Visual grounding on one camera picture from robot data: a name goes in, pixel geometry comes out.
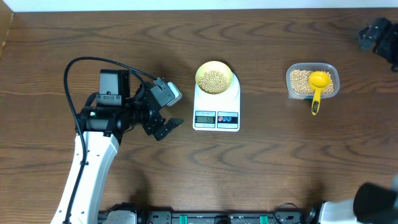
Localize pale yellow bowl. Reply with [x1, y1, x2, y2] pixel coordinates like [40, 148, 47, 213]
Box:
[195, 61, 233, 87]

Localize yellow measuring scoop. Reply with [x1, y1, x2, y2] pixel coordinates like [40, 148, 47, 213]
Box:
[308, 71, 331, 115]

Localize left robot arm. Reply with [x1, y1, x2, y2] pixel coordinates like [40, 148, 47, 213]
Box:
[52, 69, 183, 223]

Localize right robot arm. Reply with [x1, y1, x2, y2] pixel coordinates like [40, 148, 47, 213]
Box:
[311, 17, 397, 224]

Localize white digital kitchen scale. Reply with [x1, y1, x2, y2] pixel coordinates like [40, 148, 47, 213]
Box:
[192, 73, 241, 132]

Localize soybeans in bowl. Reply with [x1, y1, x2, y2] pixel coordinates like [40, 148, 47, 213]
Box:
[198, 70, 230, 95]

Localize clear plastic container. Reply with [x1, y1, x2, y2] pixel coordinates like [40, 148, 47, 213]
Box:
[286, 62, 340, 100]

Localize soybeans in container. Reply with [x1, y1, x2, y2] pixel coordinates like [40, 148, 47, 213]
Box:
[290, 69, 335, 94]

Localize left black cable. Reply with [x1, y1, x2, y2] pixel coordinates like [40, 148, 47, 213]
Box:
[63, 57, 158, 224]

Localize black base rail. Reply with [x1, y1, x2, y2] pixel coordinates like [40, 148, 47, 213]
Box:
[97, 203, 320, 224]

